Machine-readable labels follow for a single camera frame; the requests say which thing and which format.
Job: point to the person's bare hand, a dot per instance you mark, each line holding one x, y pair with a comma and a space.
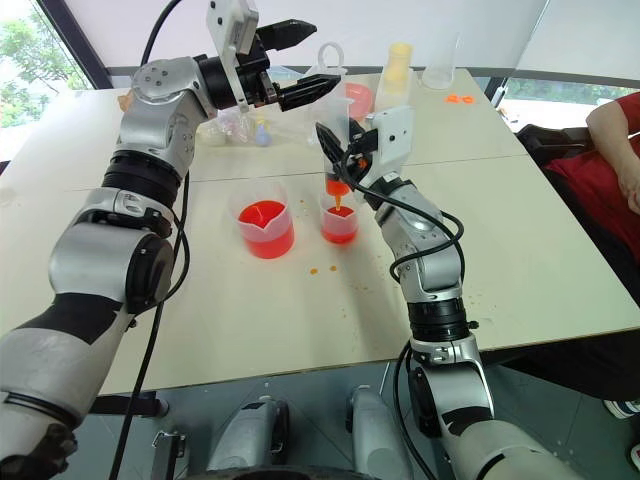
631, 187

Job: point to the silver right robot leg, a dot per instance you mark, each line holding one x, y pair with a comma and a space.
375, 435

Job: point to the silver left robot leg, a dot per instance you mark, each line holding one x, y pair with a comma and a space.
250, 435

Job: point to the white sneaker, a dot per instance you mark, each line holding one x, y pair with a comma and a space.
624, 407

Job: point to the small blue yellow figure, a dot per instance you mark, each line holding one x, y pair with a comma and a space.
263, 134

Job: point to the large clear plastic syringe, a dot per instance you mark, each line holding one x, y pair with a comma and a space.
336, 188

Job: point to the black chair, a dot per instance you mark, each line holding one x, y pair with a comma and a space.
550, 145

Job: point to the dark rounded robot base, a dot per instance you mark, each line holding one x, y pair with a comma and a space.
280, 474

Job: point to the person in red shirt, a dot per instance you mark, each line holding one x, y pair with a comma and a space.
590, 190

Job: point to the small orange cap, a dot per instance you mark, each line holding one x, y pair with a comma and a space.
453, 98
468, 99

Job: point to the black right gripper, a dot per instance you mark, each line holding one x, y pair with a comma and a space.
361, 157

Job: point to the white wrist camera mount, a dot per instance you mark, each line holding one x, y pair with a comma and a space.
395, 140
227, 30

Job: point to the empty clear beaker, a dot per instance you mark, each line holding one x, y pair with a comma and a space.
440, 70

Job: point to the clear bottle yellow cap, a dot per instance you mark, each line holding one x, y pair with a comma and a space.
395, 75

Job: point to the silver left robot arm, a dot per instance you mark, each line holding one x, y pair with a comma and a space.
150, 125

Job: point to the silver robot leg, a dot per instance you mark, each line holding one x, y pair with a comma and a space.
250, 435
375, 435

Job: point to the small clear cup red liquid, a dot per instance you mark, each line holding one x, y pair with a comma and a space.
340, 227

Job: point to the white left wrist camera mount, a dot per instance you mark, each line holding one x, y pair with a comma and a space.
227, 30

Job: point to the black table frame bracket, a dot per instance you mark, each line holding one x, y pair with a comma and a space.
127, 404

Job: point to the clear plastic bag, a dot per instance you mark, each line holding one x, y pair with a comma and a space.
235, 125

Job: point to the person's bare forearm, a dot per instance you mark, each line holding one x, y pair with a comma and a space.
612, 135

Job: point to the large measuring cup red liquid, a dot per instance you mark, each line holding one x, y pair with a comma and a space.
265, 230

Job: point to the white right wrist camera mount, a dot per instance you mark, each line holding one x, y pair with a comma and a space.
395, 140

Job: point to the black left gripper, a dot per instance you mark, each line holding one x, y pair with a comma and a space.
257, 75

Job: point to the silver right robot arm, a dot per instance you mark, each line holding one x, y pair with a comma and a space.
435, 280

